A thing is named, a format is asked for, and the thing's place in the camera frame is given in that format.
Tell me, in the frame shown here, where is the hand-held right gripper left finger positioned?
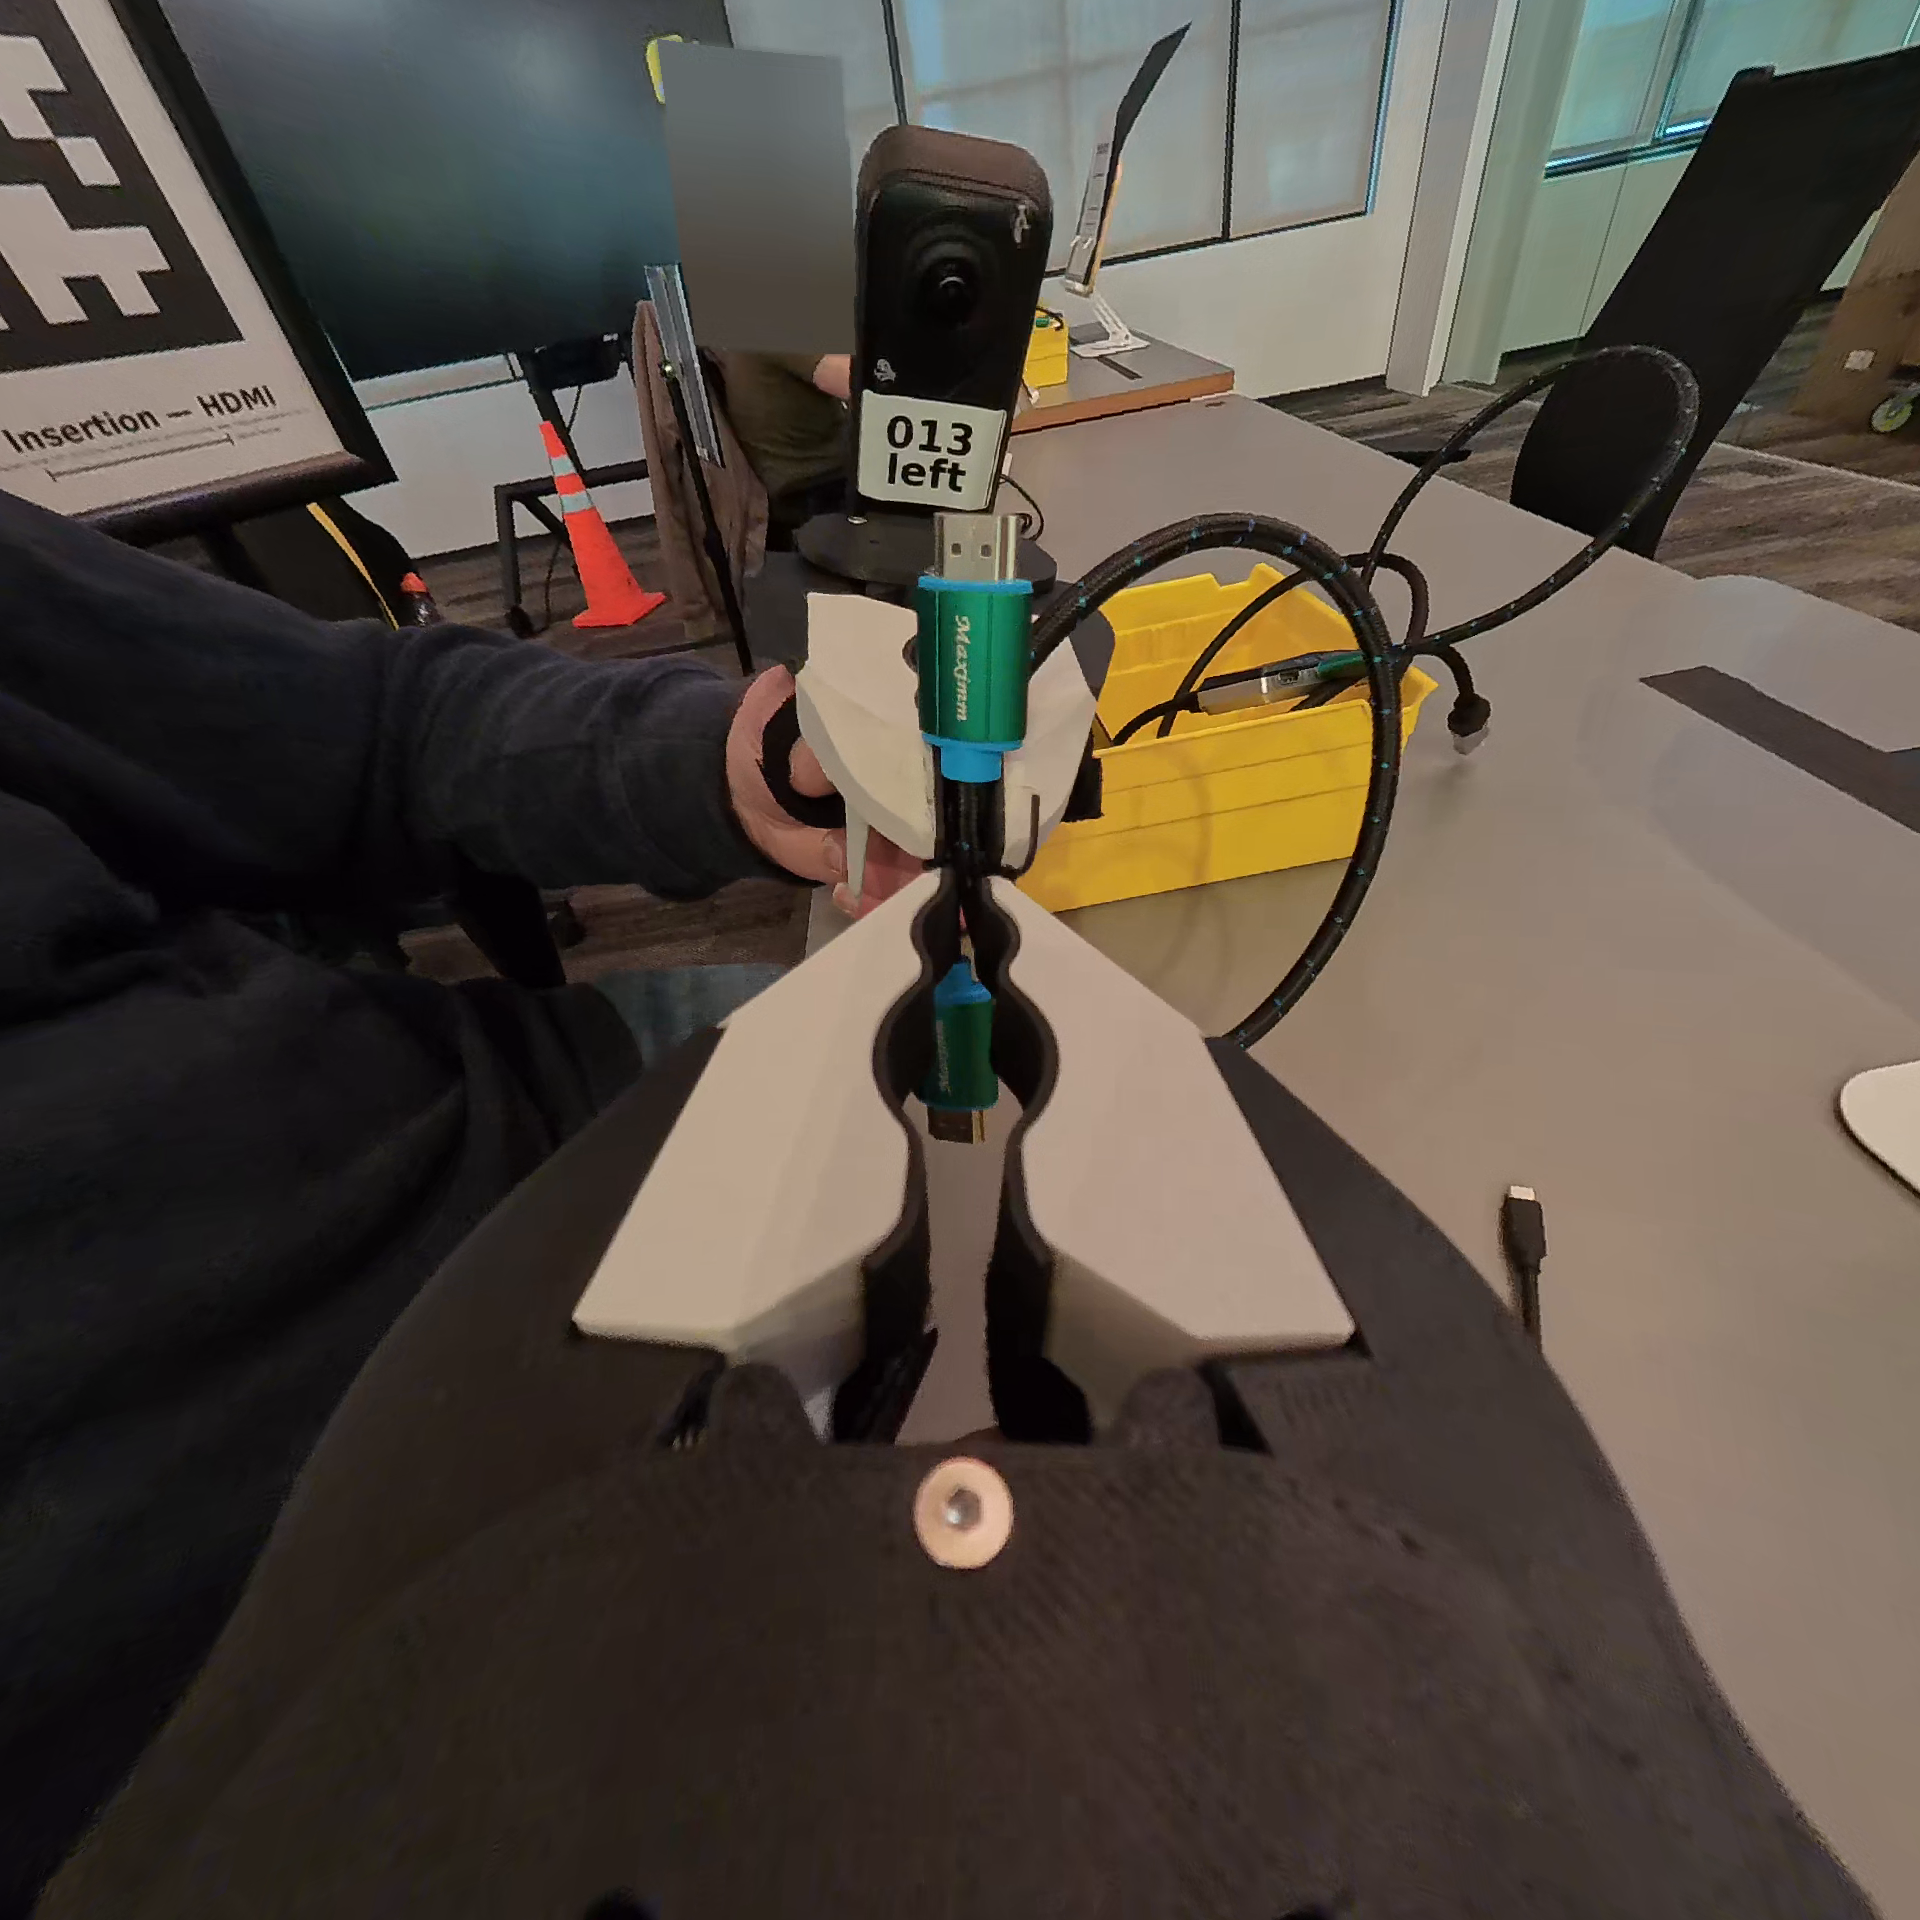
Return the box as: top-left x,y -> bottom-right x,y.
567,870 -> 952,1370

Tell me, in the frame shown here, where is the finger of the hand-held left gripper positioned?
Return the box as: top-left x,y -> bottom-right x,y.
790,590 -> 962,908
998,596 -> 1124,877

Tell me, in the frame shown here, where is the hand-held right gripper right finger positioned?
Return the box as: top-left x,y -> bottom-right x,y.
969,879 -> 1365,1377

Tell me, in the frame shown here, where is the black braided hdmi cable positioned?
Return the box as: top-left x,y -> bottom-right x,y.
1104,339 -> 1704,751
899,510 -> 1412,1146

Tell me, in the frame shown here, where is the yellow plastic bin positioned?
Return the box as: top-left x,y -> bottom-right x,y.
1013,567 -> 1435,918

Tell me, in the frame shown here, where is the person's left forearm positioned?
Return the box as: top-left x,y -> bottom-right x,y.
0,496 -> 786,1008

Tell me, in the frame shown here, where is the person's left hand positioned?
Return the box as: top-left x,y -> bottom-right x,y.
719,661 -> 861,892

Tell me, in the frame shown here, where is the grey background table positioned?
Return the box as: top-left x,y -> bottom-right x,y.
1005,326 -> 1238,436

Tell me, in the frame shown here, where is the orange traffic cone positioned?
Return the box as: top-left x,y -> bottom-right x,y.
535,416 -> 667,633

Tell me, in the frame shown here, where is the person's black top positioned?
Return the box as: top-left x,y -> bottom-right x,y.
0,780 -> 827,1920

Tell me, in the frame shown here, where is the black monitor screen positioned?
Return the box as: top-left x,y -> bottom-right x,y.
157,0 -> 738,385

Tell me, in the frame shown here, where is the framed marker sign board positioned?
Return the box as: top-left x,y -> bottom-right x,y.
0,0 -> 398,538

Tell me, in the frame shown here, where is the cart with cardboard boxes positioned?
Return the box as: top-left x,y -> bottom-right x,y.
1829,256 -> 1920,436

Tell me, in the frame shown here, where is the thin black usb-c cable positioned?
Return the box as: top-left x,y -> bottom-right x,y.
1496,1178 -> 1557,1349

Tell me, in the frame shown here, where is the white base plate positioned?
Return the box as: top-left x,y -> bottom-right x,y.
1835,1058 -> 1920,1197

